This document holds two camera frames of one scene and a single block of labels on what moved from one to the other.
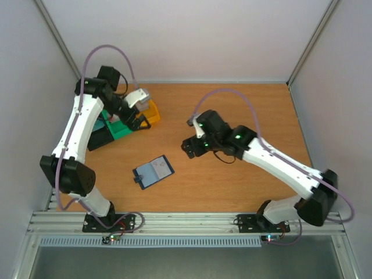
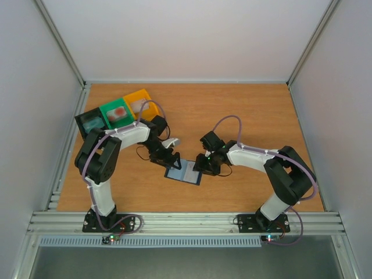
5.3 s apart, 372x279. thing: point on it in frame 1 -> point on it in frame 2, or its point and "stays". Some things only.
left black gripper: (127, 119) -> (164, 160)
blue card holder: (153, 172) -> (186, 174)
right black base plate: (259, 224) stays
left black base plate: (90, 224) stays
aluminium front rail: (71, 224) stays
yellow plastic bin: (151, 114) stays
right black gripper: (190, 147) -> (205, 162)
